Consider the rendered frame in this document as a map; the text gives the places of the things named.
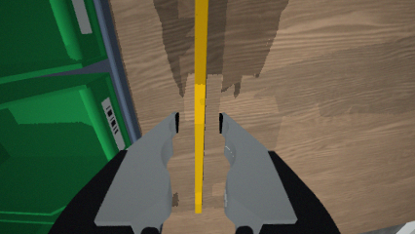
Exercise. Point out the yellow bar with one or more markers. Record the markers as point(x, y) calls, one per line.
point(201, 42)

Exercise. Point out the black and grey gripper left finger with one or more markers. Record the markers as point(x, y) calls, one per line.
point(131, 192)

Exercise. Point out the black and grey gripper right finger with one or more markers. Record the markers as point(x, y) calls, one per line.
point(263, 192)

